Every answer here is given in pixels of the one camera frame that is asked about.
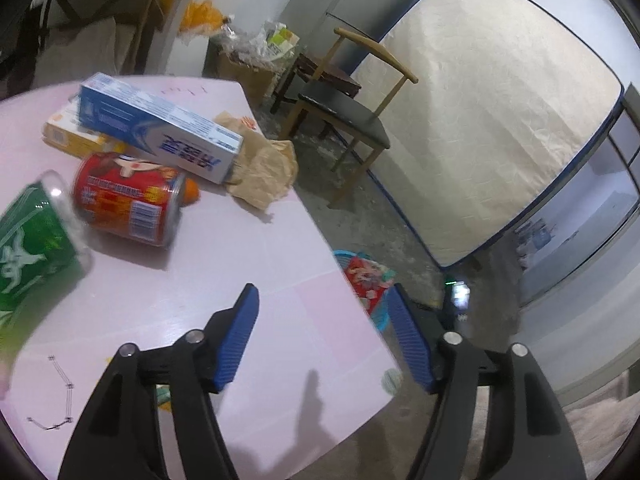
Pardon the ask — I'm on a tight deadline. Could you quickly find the brown paper napkin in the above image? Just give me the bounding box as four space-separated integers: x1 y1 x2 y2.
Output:
214 112 298 211

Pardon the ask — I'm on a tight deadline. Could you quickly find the green plastic bottle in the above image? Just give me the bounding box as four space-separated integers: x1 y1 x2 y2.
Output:
1 170 92 362

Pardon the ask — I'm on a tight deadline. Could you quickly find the cardboard box with trash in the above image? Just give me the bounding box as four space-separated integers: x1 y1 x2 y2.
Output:
203 21 299 107

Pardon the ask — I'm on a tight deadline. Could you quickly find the red snack bag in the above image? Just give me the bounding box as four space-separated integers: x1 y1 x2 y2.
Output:
344 256 396 314

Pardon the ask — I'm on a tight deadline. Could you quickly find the white mattress blue trim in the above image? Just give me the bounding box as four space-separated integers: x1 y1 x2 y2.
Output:
355 0 623 268

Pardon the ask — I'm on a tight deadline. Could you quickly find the blue trash basket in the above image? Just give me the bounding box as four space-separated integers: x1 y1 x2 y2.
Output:
333 250 396 333

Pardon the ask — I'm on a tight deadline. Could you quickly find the blue white toothpaste box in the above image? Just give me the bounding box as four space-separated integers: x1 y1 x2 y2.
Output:
78 73 243 184

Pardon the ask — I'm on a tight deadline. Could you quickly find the wooden chair black seat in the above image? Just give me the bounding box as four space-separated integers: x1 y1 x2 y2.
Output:
279 27 419 208

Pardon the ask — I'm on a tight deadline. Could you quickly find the yellow white small box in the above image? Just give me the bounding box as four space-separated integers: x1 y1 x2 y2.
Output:
42 96 126 158

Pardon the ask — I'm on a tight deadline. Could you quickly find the red drink can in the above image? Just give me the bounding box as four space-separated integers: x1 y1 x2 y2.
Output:
73 152 186 248

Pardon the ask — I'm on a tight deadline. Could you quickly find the yellow plastic bag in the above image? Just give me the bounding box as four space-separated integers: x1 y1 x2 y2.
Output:
179 0 227 37

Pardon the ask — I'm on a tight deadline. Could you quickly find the grey refrigerator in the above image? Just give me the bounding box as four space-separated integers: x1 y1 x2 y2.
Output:
278 0 436 74

